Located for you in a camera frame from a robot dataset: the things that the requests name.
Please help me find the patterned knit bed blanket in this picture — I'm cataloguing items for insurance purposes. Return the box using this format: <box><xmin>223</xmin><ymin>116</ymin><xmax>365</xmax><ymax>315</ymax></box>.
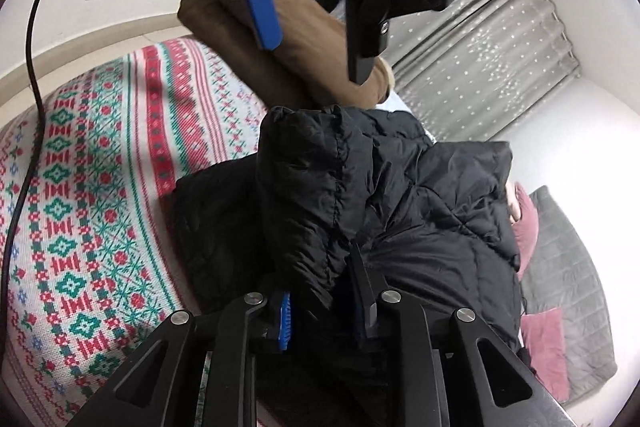
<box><xmin>1</xmin><ymin>37</ymin><xmax>265</xmax><ymax>426</ymax></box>

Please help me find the black puffer jacket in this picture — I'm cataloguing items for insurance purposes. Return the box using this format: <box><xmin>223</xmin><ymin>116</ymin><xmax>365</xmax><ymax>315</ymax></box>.
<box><xmin>171</xmin><ymin>103</ymin><xmax>524</xmax><ymax>427</ymax></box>

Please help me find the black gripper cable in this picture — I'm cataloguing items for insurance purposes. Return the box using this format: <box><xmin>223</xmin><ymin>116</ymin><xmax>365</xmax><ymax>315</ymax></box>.
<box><xmin>0</xmin><ymin>0</ymin><xmax>54</xmax><ymax>338</ymax></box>

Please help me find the pink pillow near curtain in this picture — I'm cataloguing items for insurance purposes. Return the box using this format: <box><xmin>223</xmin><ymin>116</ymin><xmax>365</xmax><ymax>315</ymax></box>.
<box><xmin>506</xmin><ymin>180</ymin><xmax>539</xmax><ymax>280</ymax></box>

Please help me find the brown garment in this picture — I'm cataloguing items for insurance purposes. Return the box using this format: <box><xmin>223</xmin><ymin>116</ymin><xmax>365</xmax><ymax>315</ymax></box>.
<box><xmin>178</xmin><ymin>0</ymin><xmax>395</xmax><ymax>109</ymax></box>

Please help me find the grey dotted curtain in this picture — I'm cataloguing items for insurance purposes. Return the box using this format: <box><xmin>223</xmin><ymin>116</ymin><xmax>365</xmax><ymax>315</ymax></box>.
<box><xmin>384</xmin><ymin>0</ymin><xmax>579</xmax><ymax>141</ymax></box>

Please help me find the pink pillow near edge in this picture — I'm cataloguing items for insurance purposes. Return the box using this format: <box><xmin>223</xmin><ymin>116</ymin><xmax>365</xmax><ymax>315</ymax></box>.
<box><xmin>521</xmin><ymin>308</ymin><xmax>570</xmax><ymax>403</ymax></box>

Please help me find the grey padded headboard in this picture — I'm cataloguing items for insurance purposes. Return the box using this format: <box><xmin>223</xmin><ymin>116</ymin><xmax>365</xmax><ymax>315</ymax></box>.
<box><xmin>521</xmin><ymin>186</ymin><xmax>617</xmax><ymax>404</ymax></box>

